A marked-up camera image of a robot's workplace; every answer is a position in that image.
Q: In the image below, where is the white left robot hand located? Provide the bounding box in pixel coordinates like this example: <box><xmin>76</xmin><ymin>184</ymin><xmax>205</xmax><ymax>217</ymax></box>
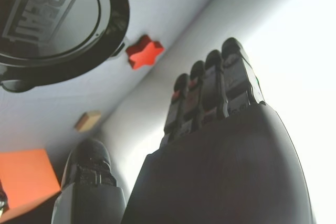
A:
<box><xmin>51</xmin><ymin>37</ymin><xmax>317</xmax><ymax>224</ymax></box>

